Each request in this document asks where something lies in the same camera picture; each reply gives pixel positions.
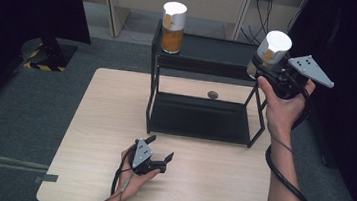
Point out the black metal two-tier rack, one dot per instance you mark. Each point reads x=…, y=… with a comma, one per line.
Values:
x=198, y=116

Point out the grey floor tape piece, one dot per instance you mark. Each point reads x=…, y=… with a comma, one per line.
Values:
x=46, y=177

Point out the orange-filled jar with white lid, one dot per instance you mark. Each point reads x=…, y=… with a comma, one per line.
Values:
x=173, y=28

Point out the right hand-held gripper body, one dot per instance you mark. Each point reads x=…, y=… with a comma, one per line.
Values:
x=294, y=77

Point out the pale-filled jar with white lid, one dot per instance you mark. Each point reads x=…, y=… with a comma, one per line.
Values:
x=270, y=51

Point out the stand base with hazard tape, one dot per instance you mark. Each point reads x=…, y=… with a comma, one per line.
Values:
x=46, y=53

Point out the person's left hand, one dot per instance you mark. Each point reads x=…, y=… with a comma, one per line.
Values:
x=134, y=183

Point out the black curtain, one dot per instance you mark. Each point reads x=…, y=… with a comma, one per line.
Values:
x=352, y=115
x=19, y=30

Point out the person's right hand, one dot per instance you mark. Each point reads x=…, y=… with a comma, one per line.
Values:
x=282, y=114

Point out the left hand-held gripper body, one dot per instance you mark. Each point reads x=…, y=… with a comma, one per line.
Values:
x=143, y=158

